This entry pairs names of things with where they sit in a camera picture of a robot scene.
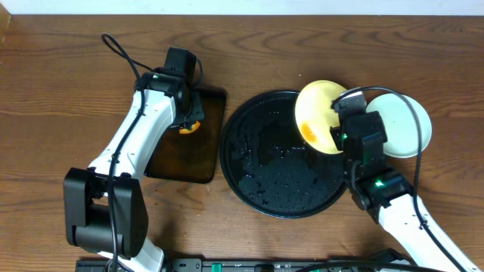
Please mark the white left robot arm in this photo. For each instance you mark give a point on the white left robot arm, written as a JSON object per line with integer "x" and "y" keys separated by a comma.
{"x": 104, "y": 207}

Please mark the mint green plate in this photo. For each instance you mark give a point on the mint green plate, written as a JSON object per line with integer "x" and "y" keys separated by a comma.
{"x": 400, "y": 127}

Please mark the orange green scrub sponge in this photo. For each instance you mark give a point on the orange green scrub sponge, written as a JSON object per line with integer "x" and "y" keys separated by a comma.
{"x": 189, "y": 129}

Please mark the black rectangular water tray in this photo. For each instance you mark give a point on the black rectangular water tray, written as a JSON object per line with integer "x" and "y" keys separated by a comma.
{"x": 191, "y": 157}

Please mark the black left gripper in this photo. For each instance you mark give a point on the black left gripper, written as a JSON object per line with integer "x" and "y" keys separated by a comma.
{"x": 193, "y": 112}

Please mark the black round serving tray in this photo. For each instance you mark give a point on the black round serving tray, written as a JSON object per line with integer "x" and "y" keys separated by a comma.
{"x": 270, "y": 167}

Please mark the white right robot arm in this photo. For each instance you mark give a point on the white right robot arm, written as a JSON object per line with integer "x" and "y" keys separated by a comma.
{"x": 393, "y": 202}

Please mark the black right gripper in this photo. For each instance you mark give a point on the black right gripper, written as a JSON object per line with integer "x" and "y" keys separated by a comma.
{"x": 336, "y": 137}

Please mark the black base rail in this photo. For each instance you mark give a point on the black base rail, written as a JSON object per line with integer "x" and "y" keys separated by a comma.
{"x": 197, "y": 265}

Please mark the yellow plate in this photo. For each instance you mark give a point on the yellow plate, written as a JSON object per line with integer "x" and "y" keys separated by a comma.
{"x": 315, "y": 117}

